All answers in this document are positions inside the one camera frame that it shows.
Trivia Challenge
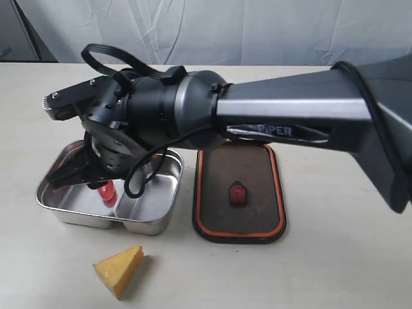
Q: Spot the white backdrop curtain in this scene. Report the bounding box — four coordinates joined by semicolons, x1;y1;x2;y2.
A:
19;0;411;66

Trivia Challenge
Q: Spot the stainless steel lunch box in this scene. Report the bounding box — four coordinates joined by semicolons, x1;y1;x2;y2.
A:
35;149;184;235

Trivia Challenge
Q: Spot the yellow toy cheese wedge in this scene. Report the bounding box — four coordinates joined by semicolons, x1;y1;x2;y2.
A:
93;245;145;300

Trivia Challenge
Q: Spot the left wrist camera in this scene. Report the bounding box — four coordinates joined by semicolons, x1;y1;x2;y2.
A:
42;76;111;121

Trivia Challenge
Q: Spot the smoked transparent plastic lid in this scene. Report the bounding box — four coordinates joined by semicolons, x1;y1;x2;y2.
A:
192;141;287;245

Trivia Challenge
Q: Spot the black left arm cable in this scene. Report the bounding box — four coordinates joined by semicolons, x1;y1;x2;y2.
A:
80;43;187;199

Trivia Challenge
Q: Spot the red toy sausage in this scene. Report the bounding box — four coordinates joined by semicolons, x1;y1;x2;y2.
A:
98;180;118;208

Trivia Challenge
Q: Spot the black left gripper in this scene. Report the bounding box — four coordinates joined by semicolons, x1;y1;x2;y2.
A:
46;118;151;189

